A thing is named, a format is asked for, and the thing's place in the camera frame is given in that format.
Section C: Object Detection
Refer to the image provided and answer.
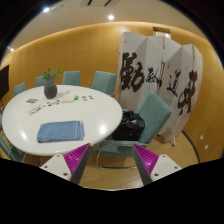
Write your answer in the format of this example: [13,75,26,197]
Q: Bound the grey card on table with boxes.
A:
[26,99,38,103]

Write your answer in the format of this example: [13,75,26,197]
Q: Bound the white calligraphy folding screen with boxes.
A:
[116,32,203,142]

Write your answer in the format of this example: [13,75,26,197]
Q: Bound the blue folded towel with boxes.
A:
[37,121,85,143]

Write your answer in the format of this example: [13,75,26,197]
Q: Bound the black bag on chair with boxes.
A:
[112,110,145,141]

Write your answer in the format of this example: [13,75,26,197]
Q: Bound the clear plastic item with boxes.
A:
[61,95,75,104]

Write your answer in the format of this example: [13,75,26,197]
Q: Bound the white round table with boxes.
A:
[2,85,122,156]

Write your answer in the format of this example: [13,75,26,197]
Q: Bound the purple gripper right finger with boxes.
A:
[132,144,181,185]

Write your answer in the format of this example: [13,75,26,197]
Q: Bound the teal chair back right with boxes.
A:
[91,71,117,96]

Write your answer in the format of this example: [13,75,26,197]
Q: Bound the teal chair back middle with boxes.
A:
[62,71,81,86]

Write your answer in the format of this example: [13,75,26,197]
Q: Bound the scattered small colourful pieces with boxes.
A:
[29,100,61,116]

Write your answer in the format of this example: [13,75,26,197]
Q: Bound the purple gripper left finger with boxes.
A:
[41,143,90,184]

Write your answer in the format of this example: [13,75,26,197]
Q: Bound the teal chair far left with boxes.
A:
[13,82,26,95]

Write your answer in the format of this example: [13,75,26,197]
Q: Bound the teal chair near right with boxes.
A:
[93,91,171,169]

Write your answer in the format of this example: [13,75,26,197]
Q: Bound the grey vase with plant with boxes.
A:
[42,69,61,99]

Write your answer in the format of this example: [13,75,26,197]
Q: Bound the black wall monitor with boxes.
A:
[0,65,9,99]

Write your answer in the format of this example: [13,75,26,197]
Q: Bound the teal chair back left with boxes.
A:
[35,76,44,87]

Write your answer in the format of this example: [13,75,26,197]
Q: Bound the teal chair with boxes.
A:
[62,71,81,86]
[13,82,26,95]
[35,76,44,87]
[91,71,117,96]
[93,91,171,169]

